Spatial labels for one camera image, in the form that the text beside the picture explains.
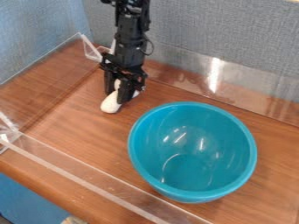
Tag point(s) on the clear acrylic corner bracket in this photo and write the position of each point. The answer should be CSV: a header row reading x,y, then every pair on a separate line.
x,y
93,52

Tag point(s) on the clear acrylic back barrier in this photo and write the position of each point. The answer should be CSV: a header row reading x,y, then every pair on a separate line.
x,y
264,93

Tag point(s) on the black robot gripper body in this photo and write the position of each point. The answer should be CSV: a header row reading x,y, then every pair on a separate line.
x,y
132,72

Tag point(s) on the blue plastic bowl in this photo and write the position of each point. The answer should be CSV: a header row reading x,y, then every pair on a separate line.
x,y
192,151

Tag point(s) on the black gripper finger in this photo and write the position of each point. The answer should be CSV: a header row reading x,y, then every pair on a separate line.
x,y
108,82
125,91

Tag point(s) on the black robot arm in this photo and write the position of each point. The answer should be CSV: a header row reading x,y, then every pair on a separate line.
x,y
132,24

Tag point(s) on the white brown toy mushroom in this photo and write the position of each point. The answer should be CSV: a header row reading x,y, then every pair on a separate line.
x,y
109,106

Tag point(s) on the clear acrylic front barrier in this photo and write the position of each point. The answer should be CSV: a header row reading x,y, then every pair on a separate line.
x,y
37,158

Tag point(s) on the clear acrylic barrier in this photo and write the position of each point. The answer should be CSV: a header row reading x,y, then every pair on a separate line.
x,y
264,93
37,88
37,158

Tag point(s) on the clear acrylic left barrier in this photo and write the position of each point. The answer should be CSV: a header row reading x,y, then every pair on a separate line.
x,y
37,88

